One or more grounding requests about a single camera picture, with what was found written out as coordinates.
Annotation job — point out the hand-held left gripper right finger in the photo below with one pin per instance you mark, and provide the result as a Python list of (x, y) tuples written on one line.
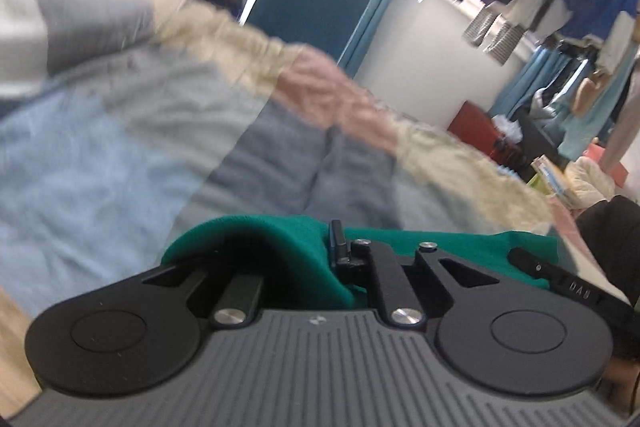
[(390, 277)]

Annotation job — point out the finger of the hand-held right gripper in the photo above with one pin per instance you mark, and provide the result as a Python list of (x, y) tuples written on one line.
[(570, 284)]

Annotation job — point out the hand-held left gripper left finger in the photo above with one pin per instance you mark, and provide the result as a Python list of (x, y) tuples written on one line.
[(240, 297)]

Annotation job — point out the green sweatshirt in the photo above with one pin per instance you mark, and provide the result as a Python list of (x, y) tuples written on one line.
[(295, 257)]

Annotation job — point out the black clothing pile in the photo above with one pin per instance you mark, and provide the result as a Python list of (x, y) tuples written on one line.
[(610, 227)]

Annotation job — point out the stack of colourful books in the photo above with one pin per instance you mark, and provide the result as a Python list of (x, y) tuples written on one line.
[(550, 179)]

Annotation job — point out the black box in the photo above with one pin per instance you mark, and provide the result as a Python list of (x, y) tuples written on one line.
[(537, 137)]

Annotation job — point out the light blue hanging garment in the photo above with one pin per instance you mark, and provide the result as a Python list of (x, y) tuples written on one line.
[(585, 117)]

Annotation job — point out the white plastic bag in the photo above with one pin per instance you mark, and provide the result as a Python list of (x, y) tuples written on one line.
[(507, 127)]

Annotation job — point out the red box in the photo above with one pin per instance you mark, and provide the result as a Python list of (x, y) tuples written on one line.
[(472, 127)]

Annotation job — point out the patchwork quilt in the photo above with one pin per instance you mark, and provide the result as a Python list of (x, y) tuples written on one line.
[(150, 132)]

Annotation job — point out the jacket with striped cuffs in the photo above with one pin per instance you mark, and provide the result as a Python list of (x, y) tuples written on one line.
[(500, 32)]

